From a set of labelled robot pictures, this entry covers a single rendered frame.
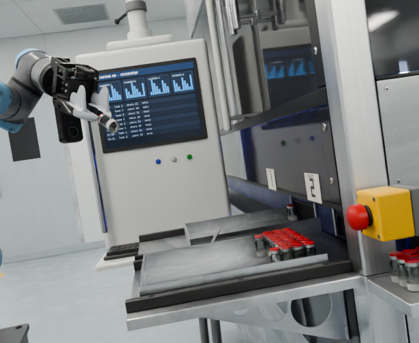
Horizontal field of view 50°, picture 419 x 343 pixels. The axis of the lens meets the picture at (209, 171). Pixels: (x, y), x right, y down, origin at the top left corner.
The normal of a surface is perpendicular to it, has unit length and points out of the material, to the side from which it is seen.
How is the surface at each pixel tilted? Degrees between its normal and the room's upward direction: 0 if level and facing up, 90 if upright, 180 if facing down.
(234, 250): 90
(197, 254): 90
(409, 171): 90
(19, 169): 90
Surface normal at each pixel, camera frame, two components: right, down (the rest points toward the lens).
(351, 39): 0.12, 0.04
